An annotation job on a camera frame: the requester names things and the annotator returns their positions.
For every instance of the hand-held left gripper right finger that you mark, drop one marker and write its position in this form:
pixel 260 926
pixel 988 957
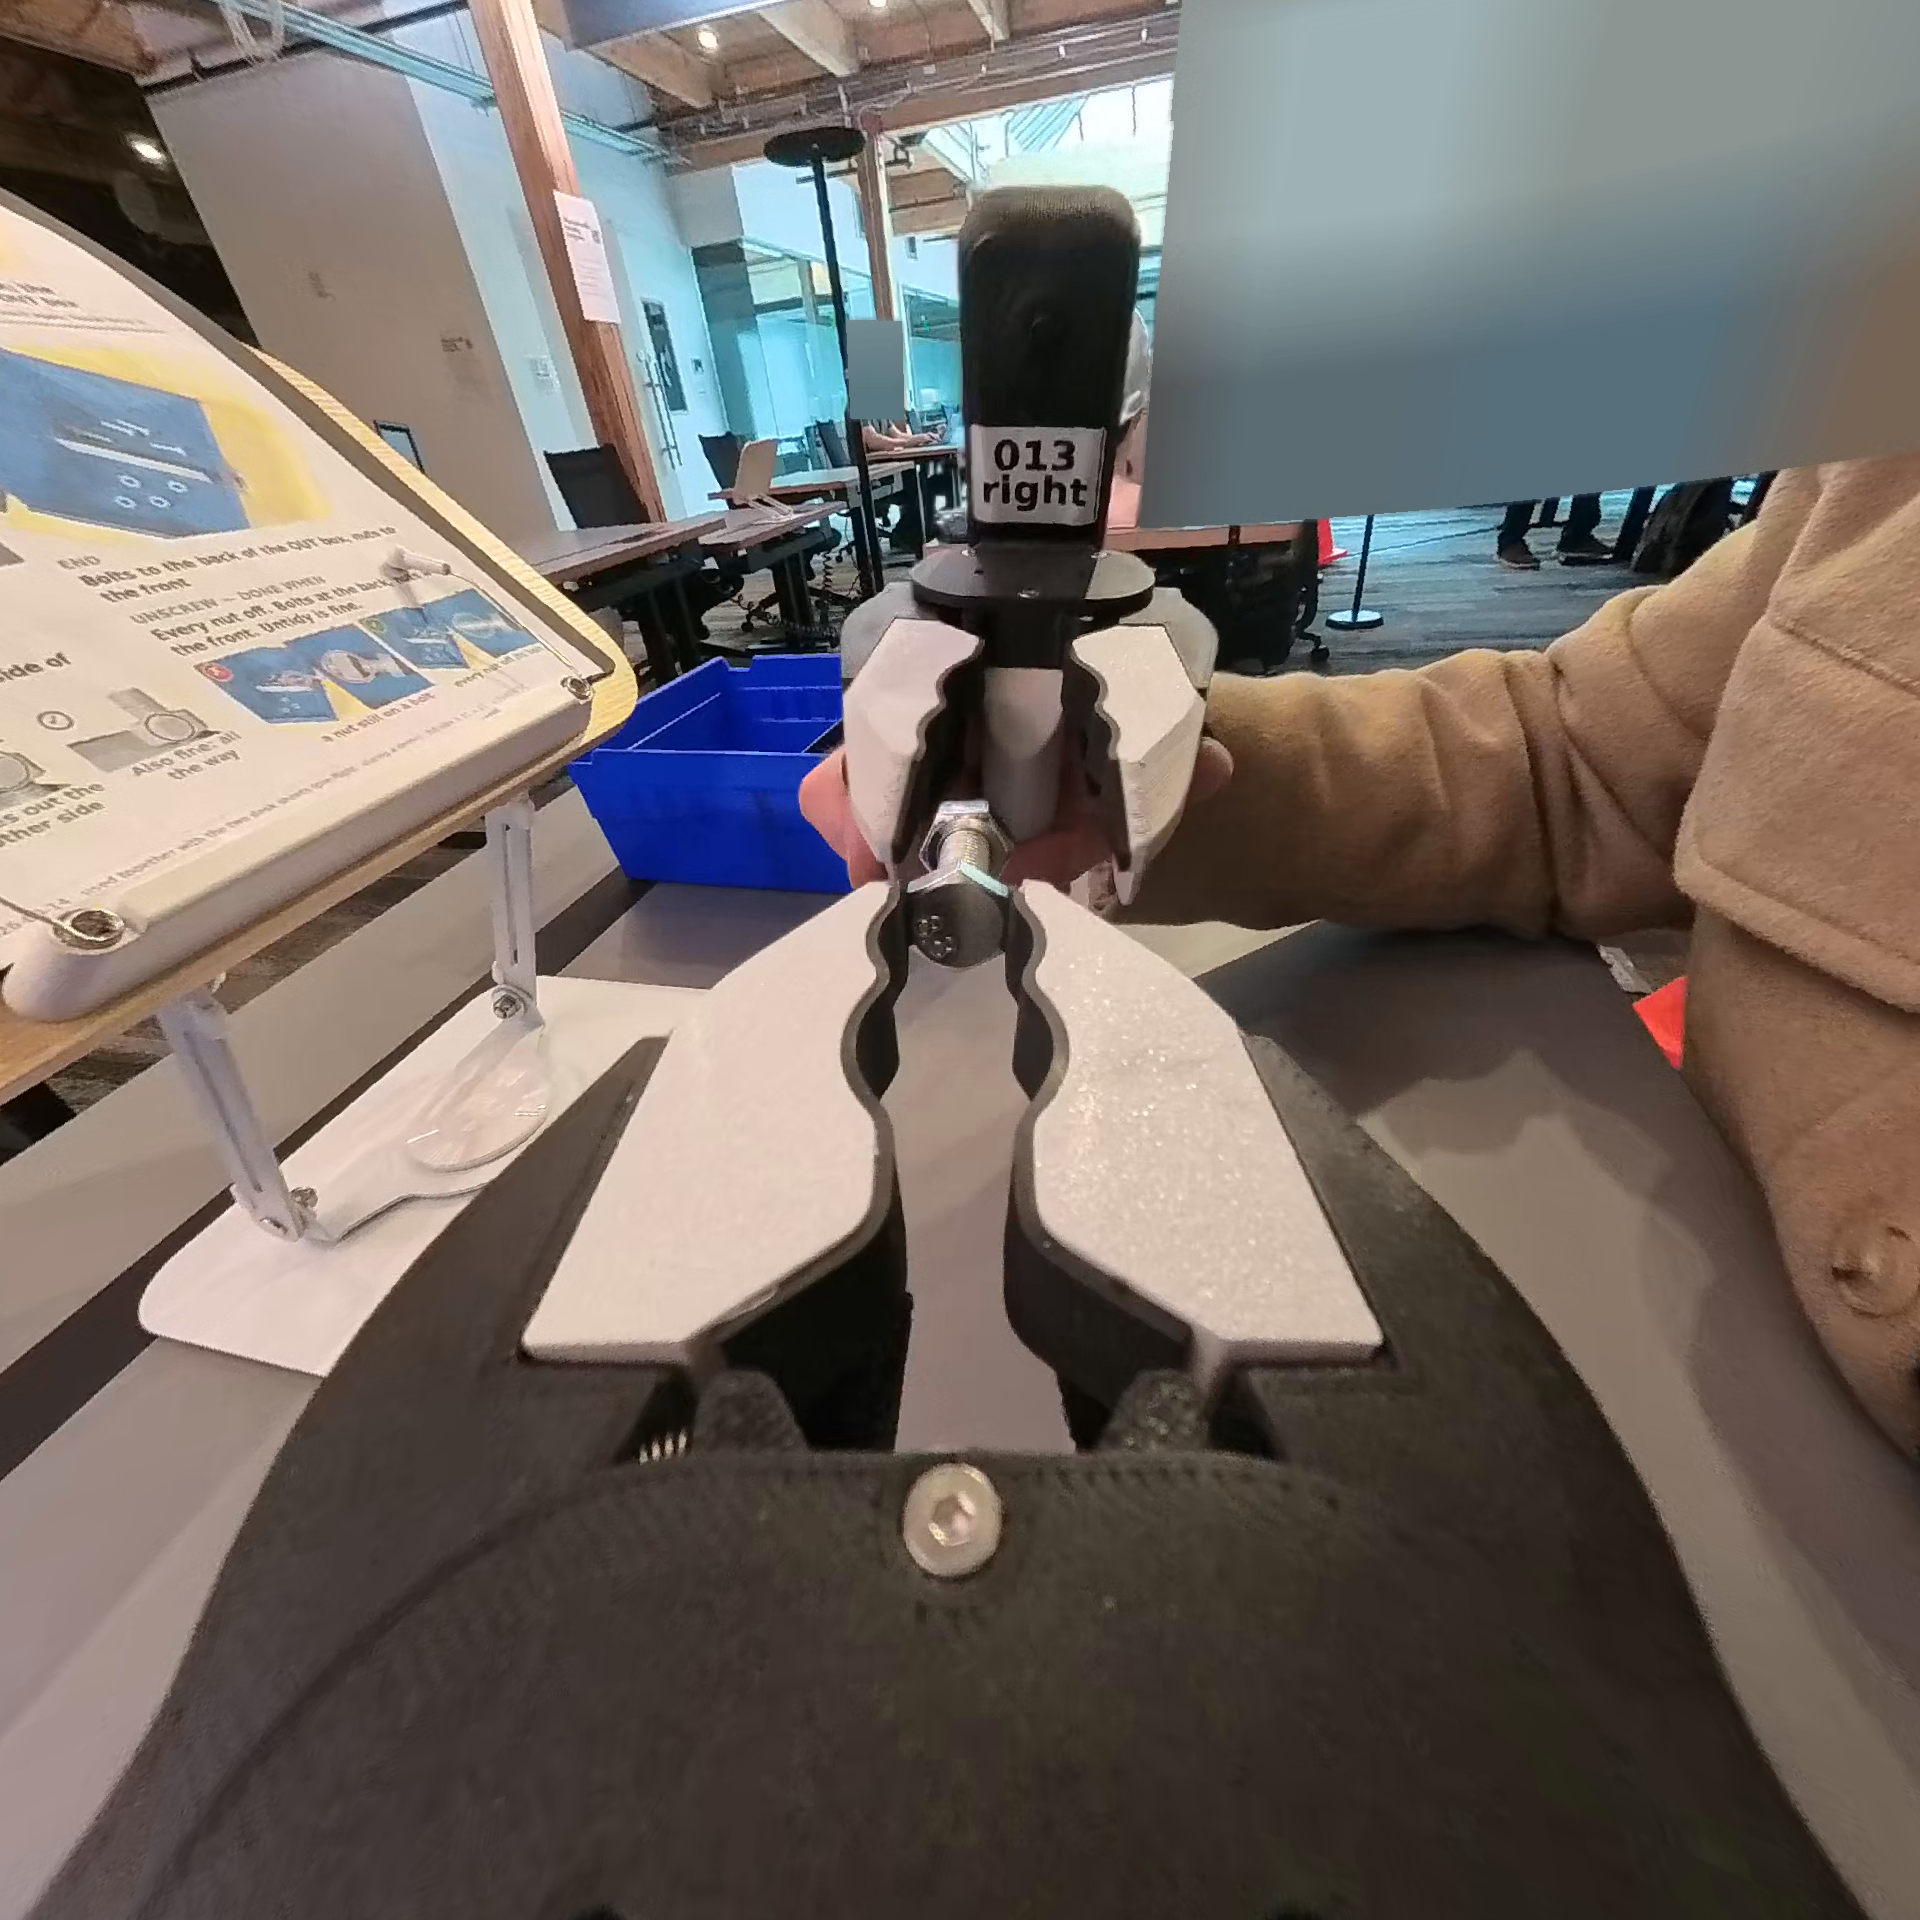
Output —
pixel 1184 1171

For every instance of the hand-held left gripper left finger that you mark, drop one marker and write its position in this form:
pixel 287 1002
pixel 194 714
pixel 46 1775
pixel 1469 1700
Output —
pixel 720 1171

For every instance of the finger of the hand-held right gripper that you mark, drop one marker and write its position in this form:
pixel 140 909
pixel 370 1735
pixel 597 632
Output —
pixel 892 722
pixel 1156 734

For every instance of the steel hex nut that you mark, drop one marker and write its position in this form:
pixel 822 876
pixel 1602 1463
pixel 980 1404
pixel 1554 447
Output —
pixel 966 821

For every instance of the blue plastic bin with divider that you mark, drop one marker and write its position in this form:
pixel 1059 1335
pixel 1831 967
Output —
pixel 704 810

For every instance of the steel hex bolt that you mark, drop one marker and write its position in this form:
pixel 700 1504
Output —
pixel 943 934

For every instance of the person's right forearm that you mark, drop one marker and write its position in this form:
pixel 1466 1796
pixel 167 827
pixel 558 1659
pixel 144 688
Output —
pixel 1426 781

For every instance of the wood top office desk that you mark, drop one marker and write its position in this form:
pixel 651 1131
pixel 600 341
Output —
pixel 1202 536
pixel 629 539

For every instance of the grey desk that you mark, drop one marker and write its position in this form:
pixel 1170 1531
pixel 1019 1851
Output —
pixel 1501 1125

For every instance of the person's right hand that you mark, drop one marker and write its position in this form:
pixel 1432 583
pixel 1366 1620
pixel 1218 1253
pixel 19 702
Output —
pixel 826 820

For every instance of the black bin divider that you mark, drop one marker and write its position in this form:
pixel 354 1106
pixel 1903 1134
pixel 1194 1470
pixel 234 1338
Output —
pixel 826 739

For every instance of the black office chair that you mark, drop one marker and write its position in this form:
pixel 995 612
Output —
pixel 592 484
pixel 1260 600

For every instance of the black floor pole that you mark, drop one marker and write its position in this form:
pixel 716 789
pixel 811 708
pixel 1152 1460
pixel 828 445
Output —
pixel 828 271

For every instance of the wooden instruction board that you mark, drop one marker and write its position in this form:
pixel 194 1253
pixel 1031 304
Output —
pixel 614 686

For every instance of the white paper notice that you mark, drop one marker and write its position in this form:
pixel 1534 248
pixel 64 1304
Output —
pixel 586 254

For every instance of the person's tan coat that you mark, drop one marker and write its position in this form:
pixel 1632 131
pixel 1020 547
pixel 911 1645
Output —
pixel 1800 901

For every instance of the printed instruction sheet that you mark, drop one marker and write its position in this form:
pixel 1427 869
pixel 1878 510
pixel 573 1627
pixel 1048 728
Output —
pixel 226 600

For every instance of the white acrylic sheet holder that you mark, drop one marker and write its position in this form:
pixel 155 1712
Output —
pixel 53 984

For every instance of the black stanchion post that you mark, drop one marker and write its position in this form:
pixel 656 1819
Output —
pixel 1364 570

